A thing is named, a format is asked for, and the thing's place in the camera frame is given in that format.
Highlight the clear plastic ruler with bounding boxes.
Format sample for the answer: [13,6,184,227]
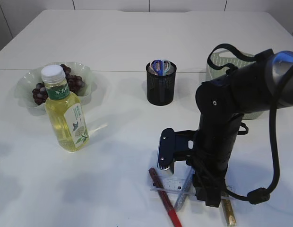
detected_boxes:
[150,176,236,197]

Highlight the pink scissors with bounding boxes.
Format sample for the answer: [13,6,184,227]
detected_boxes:
[149,62,158,75]

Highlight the yellow tea bottle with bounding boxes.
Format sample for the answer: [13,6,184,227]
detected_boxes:
[41,65,89,152]

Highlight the green woven plastic basket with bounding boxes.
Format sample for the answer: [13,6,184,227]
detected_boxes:
[205,50,267,121]

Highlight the gold glitter pen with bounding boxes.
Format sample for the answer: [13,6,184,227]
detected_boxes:
[221,199,237,227]

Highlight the blue scissors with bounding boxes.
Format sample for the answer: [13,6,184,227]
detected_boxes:
[150,60,165,76]

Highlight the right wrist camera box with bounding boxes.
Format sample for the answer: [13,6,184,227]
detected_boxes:
[157,128,196,175]

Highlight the pale green wavy plate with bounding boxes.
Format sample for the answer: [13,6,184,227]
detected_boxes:
[14,61,96,115]

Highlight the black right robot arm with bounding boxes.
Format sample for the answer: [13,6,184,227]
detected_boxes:
[190,49,293,207]

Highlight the red glitter pen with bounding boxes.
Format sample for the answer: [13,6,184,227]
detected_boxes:
[148,167,182,227]

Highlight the black mesh pen holder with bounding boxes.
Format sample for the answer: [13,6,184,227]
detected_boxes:
[146,60,177,106]

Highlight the silver glitter pen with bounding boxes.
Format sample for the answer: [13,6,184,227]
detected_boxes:
[174,168,194,212]

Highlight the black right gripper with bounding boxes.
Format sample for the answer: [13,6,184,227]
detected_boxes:
[186,141,229,208]

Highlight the purple artificial grape bunch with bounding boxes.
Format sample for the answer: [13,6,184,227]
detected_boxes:
[32,64,86,105]

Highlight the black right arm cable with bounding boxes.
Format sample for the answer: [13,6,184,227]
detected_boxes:
[207,43,293,205]

